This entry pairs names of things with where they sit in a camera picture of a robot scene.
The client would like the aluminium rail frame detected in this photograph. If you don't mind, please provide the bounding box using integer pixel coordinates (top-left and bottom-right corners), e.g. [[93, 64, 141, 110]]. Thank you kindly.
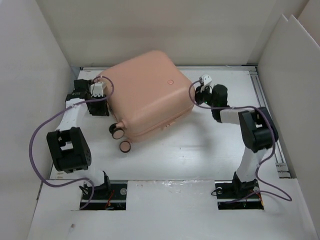
[[249, 66, 292, 179]]

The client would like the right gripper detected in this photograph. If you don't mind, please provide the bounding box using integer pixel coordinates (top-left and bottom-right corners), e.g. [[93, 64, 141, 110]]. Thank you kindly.
[[188, 84, 216, 109]]

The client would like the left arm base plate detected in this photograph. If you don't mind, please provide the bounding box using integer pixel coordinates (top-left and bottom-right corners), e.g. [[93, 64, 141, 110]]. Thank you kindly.
[[79, 181, 128, 211]]

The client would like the purple cable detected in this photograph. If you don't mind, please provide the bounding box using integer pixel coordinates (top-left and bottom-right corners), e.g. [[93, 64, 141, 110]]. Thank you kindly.
[[28, 75, 116, 210], [187, 79, 293, 205]]

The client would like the pink suitcase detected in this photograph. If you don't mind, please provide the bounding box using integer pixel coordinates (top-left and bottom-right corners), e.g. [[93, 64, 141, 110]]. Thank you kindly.
[[97, 50, 195, 153]]

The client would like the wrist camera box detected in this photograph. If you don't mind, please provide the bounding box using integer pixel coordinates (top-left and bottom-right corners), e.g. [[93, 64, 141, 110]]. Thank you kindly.
[[90, 81, 106, 98], [199, 74, 212, 86]]

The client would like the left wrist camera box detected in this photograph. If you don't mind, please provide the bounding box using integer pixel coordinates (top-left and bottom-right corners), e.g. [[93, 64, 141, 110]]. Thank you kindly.
[[90, 81, 106, 98]]

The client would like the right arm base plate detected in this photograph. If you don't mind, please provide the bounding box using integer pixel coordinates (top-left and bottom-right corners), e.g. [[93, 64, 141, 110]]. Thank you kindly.
[[211, 180, 264, 210]]

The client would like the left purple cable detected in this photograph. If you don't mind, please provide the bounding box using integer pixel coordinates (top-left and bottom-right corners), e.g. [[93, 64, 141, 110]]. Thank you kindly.
[[28, 75, 116, 210]]

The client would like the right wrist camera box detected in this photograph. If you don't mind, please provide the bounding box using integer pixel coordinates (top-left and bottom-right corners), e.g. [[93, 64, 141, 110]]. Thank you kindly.
[[199, 74, 212, 86]]

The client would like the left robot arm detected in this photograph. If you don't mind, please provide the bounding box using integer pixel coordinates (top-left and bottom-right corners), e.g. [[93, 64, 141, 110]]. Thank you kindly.
[[46, 79, 110, 174]]

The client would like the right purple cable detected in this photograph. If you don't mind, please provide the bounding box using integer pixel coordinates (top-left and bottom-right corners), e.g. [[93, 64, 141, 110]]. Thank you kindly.
[[187, 79, 293, 205]]

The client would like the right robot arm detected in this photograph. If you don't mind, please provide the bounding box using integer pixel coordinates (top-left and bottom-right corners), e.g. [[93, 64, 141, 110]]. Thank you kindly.
[[195, 83, 279, 197]]

